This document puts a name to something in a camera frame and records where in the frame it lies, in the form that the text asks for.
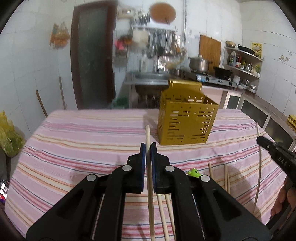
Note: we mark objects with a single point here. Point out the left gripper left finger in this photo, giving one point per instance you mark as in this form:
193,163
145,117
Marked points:
94,208

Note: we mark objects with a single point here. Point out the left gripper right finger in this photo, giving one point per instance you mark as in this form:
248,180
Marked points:
202,209

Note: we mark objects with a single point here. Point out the wooden chopstick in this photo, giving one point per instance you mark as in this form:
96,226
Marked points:
149,183
259,171
163,218
170,210
227,179
210,170

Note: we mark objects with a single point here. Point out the green frog utensil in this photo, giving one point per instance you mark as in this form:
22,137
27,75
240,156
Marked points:
194,173

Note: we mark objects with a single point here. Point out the right hand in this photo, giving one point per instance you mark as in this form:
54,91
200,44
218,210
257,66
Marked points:
283,195

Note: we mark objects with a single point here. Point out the pink striped tablecloth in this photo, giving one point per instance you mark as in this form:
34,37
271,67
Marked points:
69,145

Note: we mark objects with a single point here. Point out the yellow perforated utensil holder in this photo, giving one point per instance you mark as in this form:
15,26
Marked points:
186,114

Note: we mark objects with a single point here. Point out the corner shelf with condiments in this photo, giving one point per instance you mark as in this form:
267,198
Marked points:
244,65

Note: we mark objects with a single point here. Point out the black wok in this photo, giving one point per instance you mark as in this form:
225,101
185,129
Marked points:
222,73

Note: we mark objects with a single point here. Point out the yellow plastic bag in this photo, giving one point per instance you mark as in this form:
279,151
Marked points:
11,141

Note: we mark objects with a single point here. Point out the green trash bin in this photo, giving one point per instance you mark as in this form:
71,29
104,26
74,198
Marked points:
120,103

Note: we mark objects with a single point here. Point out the gas stove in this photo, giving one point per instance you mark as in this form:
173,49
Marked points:
206,79

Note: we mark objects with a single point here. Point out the steel cooking pot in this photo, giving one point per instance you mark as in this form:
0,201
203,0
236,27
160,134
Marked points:
199,64

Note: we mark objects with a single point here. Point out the rectangular wooden cutting board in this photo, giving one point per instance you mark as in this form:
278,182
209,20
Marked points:
210,49

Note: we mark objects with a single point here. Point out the steel sink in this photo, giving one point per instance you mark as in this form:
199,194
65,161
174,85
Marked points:
156,76

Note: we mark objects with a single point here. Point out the hanging utensil rack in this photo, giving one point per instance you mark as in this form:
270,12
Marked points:
158,37

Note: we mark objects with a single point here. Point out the orange hanging bag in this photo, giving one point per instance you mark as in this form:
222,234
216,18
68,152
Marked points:
59,36

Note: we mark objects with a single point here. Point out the dark wooden glass door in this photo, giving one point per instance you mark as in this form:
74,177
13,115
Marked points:
91,50

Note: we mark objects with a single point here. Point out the round wooden cutting board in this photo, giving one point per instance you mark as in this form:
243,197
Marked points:
162,13

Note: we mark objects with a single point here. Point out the yellow wall poster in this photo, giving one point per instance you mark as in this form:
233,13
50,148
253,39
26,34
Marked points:
257,48

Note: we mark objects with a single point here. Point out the wooden stick leaning on wall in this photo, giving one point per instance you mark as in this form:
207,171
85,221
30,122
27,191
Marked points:
41,103

